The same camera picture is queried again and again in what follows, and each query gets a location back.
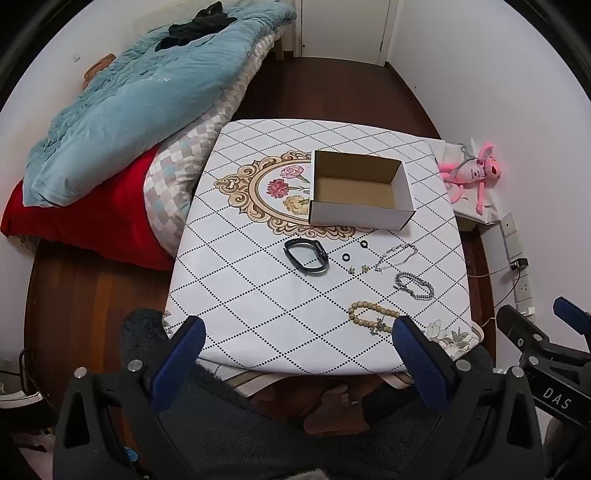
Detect white door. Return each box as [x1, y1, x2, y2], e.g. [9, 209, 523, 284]
[300, 0, 393, 65]

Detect silver necklace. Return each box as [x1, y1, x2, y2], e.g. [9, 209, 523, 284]
[373, 244, 419, 274]

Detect brown pillow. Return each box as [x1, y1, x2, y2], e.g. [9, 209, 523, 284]
[82, 53, 117, 88]

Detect person's bare foot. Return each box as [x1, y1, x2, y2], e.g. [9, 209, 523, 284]
[302, 384, 370, 435]

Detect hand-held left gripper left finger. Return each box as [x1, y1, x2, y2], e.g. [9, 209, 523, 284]
[53, 315, 207, 480]

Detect diamond pattern tablecloth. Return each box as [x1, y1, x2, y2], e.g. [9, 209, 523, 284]
[164, 119, 485, 376]

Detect red blanket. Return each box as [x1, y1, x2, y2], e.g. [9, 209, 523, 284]
[0, 148, 178, 273]

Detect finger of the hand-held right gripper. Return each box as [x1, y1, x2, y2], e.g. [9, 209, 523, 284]
[496, 304, 556, 359]
[553, 296, 591, 331]

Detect wooden bead bracelet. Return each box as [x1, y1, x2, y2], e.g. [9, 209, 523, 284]
[348, 301, 402, 337]

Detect pink plush toy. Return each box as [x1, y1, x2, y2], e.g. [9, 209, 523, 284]
[438, 142, 502, 215]

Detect black watch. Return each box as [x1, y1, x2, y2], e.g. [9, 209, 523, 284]
[283, 237, 329, 277]

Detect light blue duvet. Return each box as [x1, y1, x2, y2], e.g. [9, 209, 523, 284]
[23, 2, 298, 208]

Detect dark fleece pants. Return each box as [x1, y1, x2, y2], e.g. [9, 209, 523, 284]
[120, 308, 496, 480]

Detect black cable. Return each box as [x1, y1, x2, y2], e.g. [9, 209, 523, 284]
[495, 270, 523, 311]

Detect white cardboard box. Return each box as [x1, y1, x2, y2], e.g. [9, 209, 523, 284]
[308, 150, 416, 232]

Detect black clothes pile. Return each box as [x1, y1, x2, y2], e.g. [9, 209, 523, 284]
[156, 1, 238, 52]

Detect beige table frame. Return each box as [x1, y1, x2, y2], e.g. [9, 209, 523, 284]
[230, 371, 416, 398]

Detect silver chain bracelet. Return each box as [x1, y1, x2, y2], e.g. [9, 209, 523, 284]
[393, 271, 435, 302]

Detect grey wire hanger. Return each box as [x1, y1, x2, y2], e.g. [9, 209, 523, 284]
[455, 144, 485, 171]

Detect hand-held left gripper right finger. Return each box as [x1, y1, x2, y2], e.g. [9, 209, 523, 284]
[392, 315, 543, 480]

